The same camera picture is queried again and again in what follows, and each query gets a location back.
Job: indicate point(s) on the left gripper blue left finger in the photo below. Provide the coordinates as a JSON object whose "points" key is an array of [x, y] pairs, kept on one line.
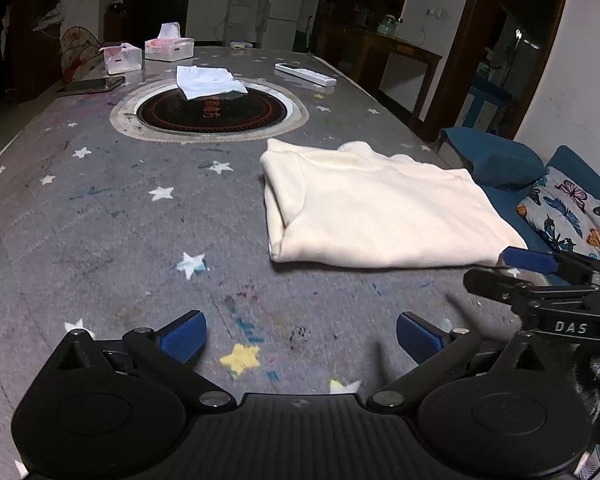
{"points": [[184, 338]]}

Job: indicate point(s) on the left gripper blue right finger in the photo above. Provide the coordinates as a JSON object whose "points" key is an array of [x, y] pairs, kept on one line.
{"points": [[418, 338]]}

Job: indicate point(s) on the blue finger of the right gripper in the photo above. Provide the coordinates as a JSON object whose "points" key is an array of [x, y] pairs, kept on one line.
{"points": [[538, 262], [492, 285]]}

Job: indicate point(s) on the cream sweatshirt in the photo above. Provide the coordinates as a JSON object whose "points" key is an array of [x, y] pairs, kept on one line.
{"points": [[355, 208]]}

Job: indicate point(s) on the right gloved hand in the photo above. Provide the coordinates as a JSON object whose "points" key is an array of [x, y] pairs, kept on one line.
{"points": [[595, 374]]}

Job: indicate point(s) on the butterfly print pillow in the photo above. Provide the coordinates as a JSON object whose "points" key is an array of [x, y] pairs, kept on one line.
{"points": [[564, 215]]}

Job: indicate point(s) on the blue sofa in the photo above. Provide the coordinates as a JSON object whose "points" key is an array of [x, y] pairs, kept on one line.
{"points": [[506, 171]]}

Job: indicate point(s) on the round induction cooktop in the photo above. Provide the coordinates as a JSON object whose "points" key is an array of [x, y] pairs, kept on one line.
{"points": [[160, 112]]}

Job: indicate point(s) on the white tissue paper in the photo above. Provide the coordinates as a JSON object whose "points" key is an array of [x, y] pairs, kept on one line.
{"points": [[199, 82]]}

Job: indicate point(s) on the dark wooden side table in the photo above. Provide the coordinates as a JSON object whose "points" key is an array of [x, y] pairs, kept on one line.
{"points": [[395, 71]]}

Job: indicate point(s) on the black smartphone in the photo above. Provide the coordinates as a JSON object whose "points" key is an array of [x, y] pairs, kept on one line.
{"points": [[90, 86]]}

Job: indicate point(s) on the white remote control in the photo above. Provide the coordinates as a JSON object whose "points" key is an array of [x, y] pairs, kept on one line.
{"points": [[306, 75]]}

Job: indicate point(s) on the small pink tissue pack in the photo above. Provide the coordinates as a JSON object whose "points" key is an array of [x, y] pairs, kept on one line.
{"points": [[122, 58]]}

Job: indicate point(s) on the pink tissue box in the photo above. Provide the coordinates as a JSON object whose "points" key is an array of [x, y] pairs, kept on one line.
{"points": [[169, 46]]}

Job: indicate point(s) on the small clear plastic box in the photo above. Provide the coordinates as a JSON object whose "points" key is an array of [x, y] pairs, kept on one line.
{"points": [[240, 45]]}

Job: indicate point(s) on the electric fan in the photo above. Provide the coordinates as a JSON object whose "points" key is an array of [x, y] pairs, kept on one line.
{"points": [[80, 53]]}

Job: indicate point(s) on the water dispenser with blue bottle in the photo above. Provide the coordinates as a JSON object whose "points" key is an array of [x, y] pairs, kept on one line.
{"points": [[237, 20]]}

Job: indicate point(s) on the white refrigerator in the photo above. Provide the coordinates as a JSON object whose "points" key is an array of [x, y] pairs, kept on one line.
{"points": [[279, 24]]}

